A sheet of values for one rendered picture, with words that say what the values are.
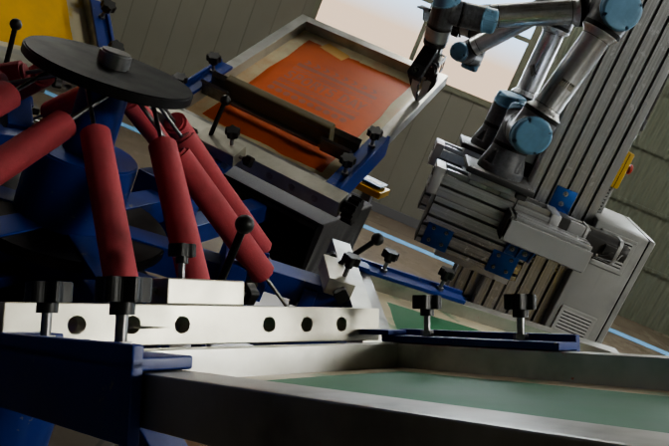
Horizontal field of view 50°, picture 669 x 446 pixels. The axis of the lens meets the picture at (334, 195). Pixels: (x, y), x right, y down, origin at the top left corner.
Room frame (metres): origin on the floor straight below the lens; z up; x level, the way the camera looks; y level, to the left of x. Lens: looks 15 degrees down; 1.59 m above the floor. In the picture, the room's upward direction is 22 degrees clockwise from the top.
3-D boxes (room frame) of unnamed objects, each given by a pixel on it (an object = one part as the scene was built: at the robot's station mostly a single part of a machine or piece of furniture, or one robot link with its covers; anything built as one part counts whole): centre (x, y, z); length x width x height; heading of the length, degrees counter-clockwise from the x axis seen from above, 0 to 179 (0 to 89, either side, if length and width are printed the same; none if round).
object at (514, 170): (2.34, -0.47, 1.31); 0.15 x 0.15 x 0.10
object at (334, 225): (2.31, -0.03, 0.77); 0.46 x 0.09 x 0.36; 163
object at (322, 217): (2.37, 0.14, 0.95); 0.48 x 0.44 x 0.01; 163
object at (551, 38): (2.95, -0.55, 1.63); 0.15 x 0.12 x 0.55; 152
